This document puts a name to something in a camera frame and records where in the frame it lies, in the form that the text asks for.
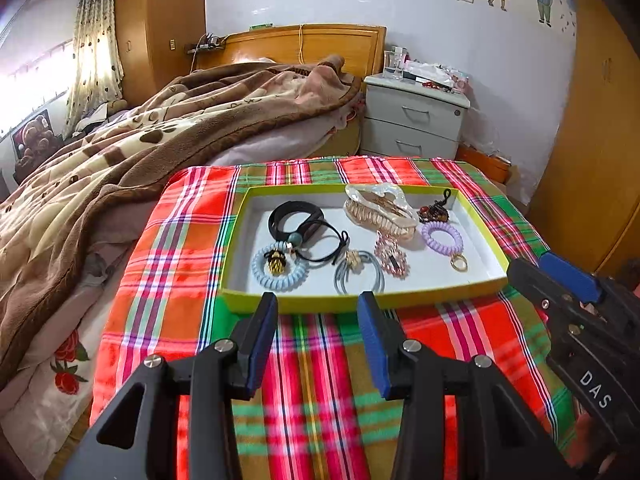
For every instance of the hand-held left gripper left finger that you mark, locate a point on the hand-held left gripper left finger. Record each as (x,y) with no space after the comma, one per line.
(262,340)

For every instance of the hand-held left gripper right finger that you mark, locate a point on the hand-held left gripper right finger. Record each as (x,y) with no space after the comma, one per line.
(374,345)

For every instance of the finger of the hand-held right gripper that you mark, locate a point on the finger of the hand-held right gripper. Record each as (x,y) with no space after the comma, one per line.
(570,277)
(530,282)

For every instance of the pink rhinestone hair clip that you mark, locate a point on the pink rhinestone hair clip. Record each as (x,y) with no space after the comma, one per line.
(387,252)

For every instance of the pearly hair claw clip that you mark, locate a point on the pearly hair claw clip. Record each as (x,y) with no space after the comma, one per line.
(370,215)

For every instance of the yellow-green cardboard box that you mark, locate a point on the yellow-green cardboard box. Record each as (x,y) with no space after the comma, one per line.
(327,210)

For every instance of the person's right hand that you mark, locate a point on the person's right hand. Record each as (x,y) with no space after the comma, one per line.
(589,440)

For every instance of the black wristband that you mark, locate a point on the black wristband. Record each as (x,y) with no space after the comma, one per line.
(274,222)

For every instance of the orange stool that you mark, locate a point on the orange stool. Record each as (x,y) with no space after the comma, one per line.
(487,165)

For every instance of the red green plaid cloth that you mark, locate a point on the red green plaid cloth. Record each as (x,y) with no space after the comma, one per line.
(150,270)

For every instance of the large wooden wardrobe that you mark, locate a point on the large wooden wardrobe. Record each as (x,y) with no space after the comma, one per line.
(590,135)

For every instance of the white nightstand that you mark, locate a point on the white nightstand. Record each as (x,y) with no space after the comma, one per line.
(415,115)

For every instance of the floral bed sheet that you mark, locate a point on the floral bed sheet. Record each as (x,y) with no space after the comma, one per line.
(45,395)

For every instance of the brown paw print blanket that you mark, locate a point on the brown paw print blanket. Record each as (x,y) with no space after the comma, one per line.
(125,160)

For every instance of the clutter on nightstand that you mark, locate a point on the clutter on nightstand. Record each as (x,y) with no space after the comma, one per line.
(430,75)

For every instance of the wooden headboard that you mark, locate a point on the wooden headboard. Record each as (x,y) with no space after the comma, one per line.
(280,45)

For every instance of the teddy bear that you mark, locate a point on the teddy bear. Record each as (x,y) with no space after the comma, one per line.
(32,137)

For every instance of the patterned curtain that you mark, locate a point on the patterned curtain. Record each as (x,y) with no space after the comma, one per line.
(95,60)

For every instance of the narrow wooden cabinet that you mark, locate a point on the narrow wooden cabinet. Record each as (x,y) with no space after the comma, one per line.
(160,20)

